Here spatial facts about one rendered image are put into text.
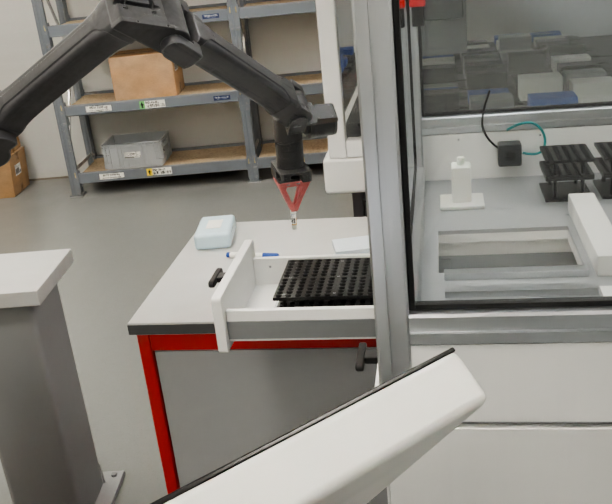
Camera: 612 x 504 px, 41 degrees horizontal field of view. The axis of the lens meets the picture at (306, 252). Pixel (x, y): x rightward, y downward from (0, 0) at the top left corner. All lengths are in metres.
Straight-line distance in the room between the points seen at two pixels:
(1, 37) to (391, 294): 5.29
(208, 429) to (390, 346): 0.99
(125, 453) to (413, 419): 2.21
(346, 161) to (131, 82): 3.25
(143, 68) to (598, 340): 4.62
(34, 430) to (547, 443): 1.60
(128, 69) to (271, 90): 3.93
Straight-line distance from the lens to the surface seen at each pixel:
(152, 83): 5.39
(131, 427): 2.90
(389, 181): 0.90
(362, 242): 2.04
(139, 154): 5.52
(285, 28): 5.66
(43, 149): 6.16
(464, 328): 0.97
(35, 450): 2.39
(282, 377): 1.81
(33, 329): 2.20
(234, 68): 1.43
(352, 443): 0.59
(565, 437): 1.05
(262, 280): 1.70
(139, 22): 1.27
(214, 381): 1.85
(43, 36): 5.45
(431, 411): 0.63
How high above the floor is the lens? 1.52
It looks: 22 degrees down
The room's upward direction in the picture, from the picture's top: 6 degrees counter-clockwise
